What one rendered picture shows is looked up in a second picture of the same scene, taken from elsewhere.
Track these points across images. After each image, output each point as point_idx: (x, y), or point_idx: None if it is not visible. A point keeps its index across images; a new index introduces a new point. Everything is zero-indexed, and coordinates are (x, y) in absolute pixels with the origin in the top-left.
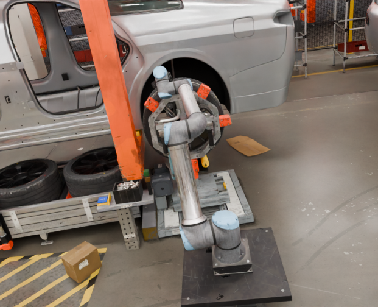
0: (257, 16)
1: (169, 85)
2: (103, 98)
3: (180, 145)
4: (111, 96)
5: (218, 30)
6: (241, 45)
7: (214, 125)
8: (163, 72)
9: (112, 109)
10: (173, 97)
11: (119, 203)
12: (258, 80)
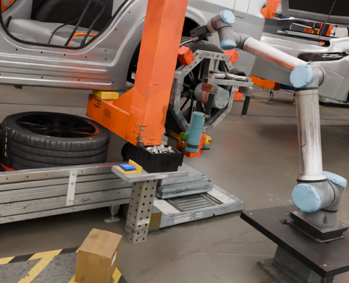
0: (252, 0)
1: (236, 35)
2: (161, 29)
3: (317, 90)
4: (169, 28)
5: (223, 1)
6: (235, 24)
7: (230, 97)
8: (233, 18)
9: (164, 46)
10: (210, 54)
11: (152, 172)
12: (236, 64)
